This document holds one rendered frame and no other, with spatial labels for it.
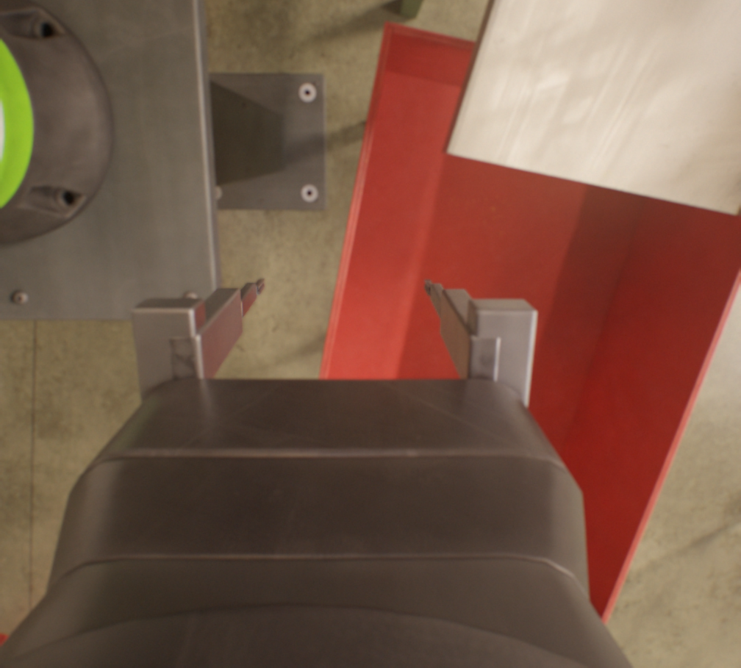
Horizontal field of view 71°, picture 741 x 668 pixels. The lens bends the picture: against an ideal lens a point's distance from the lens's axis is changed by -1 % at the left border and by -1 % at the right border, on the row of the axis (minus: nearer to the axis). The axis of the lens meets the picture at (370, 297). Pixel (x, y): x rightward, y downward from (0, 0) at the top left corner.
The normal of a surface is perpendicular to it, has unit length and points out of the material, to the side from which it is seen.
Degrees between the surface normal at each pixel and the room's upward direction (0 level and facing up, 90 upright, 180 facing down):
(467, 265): 0
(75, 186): 62
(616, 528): 90
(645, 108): 30
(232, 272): 0
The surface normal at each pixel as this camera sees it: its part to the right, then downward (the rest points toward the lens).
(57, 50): 0.79, -0.35
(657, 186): -0.07, 0.70
